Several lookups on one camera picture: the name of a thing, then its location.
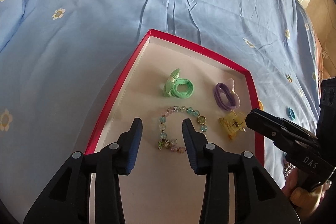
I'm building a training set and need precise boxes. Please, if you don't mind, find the colourful chunky bead bracelet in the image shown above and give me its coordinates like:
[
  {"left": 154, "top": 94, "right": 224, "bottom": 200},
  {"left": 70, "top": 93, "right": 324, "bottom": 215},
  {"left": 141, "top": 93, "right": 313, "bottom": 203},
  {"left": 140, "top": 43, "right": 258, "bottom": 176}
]
[{"left": 282, "top": 151, "right": 296, "bottom": 180}]

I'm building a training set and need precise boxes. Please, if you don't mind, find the green hair tie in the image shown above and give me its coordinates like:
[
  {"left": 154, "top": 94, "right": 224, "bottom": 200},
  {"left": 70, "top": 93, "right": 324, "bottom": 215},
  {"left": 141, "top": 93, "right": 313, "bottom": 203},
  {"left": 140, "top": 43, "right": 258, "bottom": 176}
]
[{"left": 162, "top": 68, "right": 195, "bottom": 98}]

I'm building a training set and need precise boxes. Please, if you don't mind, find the person's right hand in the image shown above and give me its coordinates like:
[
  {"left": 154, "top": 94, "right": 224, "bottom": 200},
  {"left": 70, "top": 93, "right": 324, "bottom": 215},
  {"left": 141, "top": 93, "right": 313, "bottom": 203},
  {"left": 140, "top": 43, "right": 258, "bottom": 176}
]
[{"left": 282, "top": 168, "right": 330, "bottom": 222}]

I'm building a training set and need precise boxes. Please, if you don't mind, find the yellow hair claw clip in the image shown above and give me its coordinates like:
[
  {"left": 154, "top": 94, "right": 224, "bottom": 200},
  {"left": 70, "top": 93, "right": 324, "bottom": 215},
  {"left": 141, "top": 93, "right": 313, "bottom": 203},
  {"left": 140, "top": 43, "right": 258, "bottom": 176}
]
[{"left": 218, "top": 111, "right": 247, "bottom": 140}]

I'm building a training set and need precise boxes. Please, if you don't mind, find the red shallow cardboard box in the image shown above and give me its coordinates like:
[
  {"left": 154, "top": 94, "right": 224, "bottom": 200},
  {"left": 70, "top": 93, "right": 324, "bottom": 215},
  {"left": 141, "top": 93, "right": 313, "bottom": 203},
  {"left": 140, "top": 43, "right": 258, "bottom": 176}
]
[{"left": 86, "top": 30, "right": 264, "bottom": 223}]

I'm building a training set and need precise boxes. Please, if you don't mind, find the blue floral bed sheet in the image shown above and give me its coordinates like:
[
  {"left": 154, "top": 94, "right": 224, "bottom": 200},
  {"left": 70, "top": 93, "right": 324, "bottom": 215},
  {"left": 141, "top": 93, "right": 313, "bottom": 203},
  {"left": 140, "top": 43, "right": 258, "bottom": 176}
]
[{"left": 1, "top": 0, "right": 319, "bottom": 221}]

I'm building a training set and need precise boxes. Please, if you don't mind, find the purple hair tie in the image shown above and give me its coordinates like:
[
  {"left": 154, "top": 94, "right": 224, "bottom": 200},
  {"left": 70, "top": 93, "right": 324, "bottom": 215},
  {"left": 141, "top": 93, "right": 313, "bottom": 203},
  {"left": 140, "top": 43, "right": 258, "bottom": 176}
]
[{"left": 213, "top": 78, "right": 242, "bottom": 111}]

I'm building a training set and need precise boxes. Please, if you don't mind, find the crystal bead bracelet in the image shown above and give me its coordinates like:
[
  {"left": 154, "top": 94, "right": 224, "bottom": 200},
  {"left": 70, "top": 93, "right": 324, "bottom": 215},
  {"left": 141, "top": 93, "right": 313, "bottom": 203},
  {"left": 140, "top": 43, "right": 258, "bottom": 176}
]
[{"left": 157, "top": 105, "right": 209, "bottom": 154}]

